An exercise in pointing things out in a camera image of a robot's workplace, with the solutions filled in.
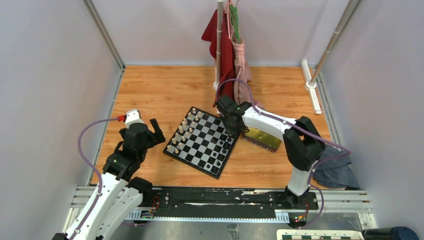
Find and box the yellow square tin box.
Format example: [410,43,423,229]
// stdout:
[242,127,282,153]

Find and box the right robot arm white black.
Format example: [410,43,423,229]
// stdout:
[214,95,326,209]

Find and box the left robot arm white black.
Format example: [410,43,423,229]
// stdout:
[53,109,166,240]

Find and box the white chess pieces row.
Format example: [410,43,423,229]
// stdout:
[163,107,205,156]

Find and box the red hanging shirt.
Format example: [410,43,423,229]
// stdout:
[201,9,236,100]

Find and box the pink hanging garment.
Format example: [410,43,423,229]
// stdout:
[224,0,252,104]

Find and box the black white chessboard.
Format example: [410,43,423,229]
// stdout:
[162,109,240,179]

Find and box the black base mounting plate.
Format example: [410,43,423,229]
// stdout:
[140,186,319,219]

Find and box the white rack foot bar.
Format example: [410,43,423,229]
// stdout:
[300,59,323,115]

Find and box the white clothes rack pole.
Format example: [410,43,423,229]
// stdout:
[213,0,224,92]

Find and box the green clothes hanger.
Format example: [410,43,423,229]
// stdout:
[229,3,242,44]

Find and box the grey crumpled cloth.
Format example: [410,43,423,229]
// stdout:
[312,145,360,190]

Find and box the silver diagonal rack pole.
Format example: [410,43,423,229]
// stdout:
[311,0,362,83]

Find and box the dark blue object corner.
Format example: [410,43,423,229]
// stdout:
[361,226,419,240]

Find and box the aluminium frame rail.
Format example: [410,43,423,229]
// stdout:
[62,185,379,231]

